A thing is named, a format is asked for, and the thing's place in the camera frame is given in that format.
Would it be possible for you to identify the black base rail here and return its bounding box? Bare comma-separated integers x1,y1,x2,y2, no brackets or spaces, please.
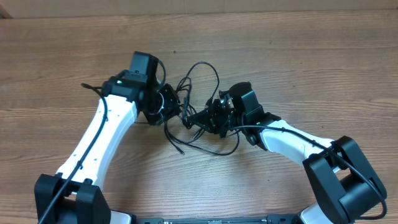
131,214,303,224

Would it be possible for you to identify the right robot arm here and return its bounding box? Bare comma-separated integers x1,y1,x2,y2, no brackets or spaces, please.
188,82,387,223

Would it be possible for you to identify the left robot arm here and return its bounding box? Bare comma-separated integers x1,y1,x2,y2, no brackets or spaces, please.
34,52,178,224

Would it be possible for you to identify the black usb cable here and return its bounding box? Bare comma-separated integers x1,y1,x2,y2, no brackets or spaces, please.
163,61,241,157

